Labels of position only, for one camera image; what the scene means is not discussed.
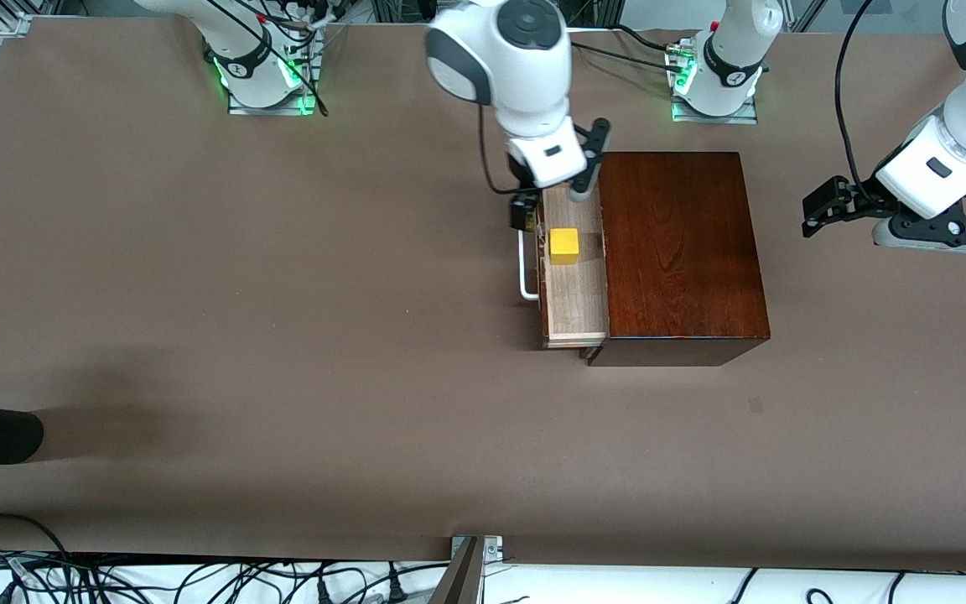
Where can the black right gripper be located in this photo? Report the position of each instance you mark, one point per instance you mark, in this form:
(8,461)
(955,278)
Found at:
(521,210)

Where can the yellow cube block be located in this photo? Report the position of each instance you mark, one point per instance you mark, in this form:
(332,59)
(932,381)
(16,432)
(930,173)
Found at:
(564,246)

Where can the dark metal post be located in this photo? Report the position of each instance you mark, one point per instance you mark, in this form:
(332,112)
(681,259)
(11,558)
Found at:
(458,579)

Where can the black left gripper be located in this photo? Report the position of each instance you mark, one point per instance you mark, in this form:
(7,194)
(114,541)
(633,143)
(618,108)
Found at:
(854,202)

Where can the dark brown wooden cabinet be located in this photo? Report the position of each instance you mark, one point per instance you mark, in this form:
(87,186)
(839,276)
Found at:
(684,252)

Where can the small aluminium bracket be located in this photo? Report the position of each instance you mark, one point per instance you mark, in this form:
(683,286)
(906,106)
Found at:
(491,547)

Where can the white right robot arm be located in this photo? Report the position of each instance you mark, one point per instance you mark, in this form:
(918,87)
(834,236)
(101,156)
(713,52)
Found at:
(525,84)

